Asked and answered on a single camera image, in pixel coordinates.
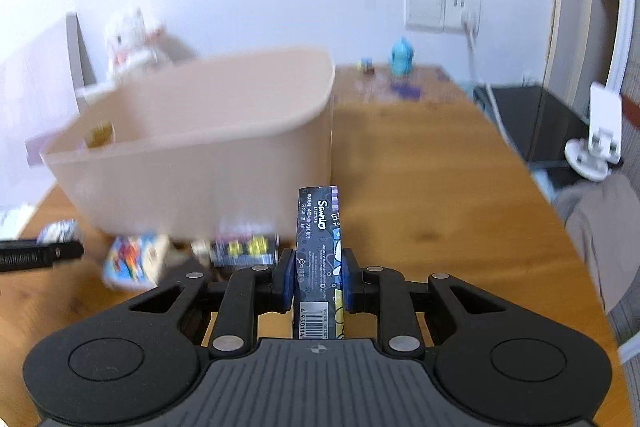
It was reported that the white phone stand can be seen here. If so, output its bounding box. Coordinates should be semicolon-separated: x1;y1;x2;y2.
564;82;626;182

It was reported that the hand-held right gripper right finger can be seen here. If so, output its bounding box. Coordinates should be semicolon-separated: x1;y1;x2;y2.
341;249;507;356

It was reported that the white wall socket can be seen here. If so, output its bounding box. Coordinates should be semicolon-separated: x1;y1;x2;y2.
444;0;482;35

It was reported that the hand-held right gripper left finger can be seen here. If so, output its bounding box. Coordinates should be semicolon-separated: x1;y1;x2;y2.
127;248;297;356

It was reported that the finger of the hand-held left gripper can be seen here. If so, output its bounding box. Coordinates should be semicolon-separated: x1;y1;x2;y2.
0;241;85;273

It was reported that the black side table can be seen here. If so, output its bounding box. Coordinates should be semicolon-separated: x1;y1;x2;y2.
472;83;593;168

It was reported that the white and blue packet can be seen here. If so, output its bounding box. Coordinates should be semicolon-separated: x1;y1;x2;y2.
36;219;83;248

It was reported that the grey upright board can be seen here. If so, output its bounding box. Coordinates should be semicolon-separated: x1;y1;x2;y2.
65;12;98;112

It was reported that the dark box with yellow print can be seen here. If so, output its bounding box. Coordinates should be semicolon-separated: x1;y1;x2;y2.
210;233;281;268

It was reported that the colourful cartoon packet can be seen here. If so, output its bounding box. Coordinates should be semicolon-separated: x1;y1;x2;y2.
101;233;173;293

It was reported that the person's trousered leg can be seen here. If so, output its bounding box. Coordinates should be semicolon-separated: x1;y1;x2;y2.
554;172;640;313

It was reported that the yellow item in bin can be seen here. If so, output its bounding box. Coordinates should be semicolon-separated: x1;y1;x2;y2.
85;122;117;148

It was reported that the white plug with cable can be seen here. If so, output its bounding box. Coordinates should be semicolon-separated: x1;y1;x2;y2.
459;8;521;152

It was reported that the dark blue cartoon box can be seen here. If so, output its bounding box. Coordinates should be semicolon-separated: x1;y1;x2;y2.
291;185;349;342

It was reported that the purple sticker sheet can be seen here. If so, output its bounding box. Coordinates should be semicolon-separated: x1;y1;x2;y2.
390;79;426;100

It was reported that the beige plastic storage bin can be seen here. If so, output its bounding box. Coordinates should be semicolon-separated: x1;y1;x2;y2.
39;47;336;239

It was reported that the blue figurine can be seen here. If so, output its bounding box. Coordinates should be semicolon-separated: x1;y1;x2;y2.
390;36;417;78

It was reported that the white plush toy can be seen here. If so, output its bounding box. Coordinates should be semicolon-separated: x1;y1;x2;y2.
102;7;168;80

